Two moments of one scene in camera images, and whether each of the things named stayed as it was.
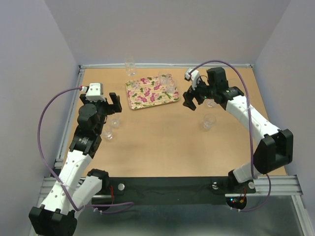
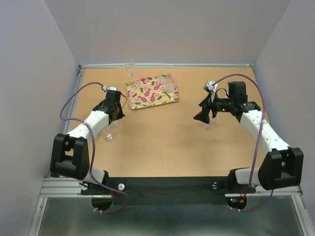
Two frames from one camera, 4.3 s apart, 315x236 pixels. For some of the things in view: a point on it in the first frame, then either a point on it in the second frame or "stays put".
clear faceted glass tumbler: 166,79 stays put
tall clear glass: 130,67 stays put
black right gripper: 189,95 to 207,104
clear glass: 172,85 stays put
